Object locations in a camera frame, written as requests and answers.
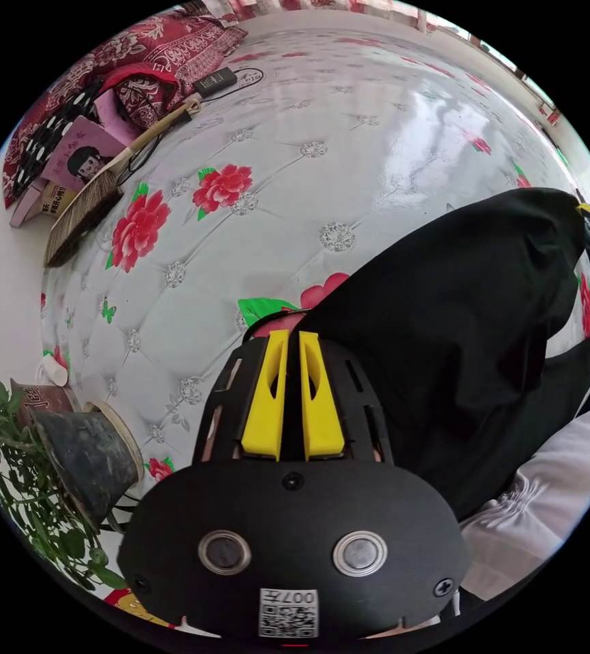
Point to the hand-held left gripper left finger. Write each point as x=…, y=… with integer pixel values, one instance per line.
x=263, y=409

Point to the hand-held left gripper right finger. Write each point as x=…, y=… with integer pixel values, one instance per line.
x=320, y=414

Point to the black pants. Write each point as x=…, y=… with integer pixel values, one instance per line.
x=443, y=327

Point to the potted green plant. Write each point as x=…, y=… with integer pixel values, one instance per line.
x=78, y=455

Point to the small white bottle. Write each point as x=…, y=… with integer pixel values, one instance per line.
x=56, y=369

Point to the red tin can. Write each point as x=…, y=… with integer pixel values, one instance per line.
x=39, y=401

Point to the bed with floral sheet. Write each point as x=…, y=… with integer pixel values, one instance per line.
x=285, y=168

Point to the wooden hand brush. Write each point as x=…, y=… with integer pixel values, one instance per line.
x=83, y=217

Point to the pink book with cartoon girl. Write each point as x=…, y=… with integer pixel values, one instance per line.
x=85, y=156

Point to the pink flat box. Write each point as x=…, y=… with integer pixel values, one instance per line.
x=25, y=207

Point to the black white-dotted cloth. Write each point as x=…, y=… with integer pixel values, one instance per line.
x=44, y=138

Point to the red floral quilt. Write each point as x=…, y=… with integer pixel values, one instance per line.
x=157, y=56

